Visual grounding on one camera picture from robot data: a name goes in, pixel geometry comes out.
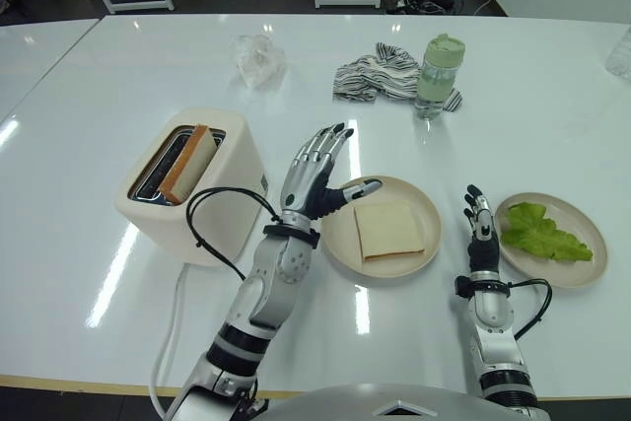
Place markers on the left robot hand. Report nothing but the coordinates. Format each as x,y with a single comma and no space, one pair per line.
309,179

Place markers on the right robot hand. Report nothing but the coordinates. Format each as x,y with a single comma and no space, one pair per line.
482,243

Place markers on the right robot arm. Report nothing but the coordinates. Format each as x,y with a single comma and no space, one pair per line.
498,337

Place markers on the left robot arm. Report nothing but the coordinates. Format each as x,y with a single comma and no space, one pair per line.
256,312

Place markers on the green lettuce leaf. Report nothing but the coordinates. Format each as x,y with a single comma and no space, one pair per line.
542,233

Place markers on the beige plate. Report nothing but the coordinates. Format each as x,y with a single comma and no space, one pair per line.
340,248
577,214

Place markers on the cream toaster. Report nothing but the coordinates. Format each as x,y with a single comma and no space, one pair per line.
217,179

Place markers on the bread slice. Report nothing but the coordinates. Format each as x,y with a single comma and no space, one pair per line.
189,167
389,231

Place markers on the striped cloth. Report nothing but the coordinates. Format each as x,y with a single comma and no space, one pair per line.
365,76

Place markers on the clear plastic bag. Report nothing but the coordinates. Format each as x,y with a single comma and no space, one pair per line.
259,63

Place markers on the green lidded water bottle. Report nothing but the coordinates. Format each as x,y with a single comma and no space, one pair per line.
436,71

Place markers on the robot body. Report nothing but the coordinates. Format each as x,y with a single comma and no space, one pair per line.
399,403

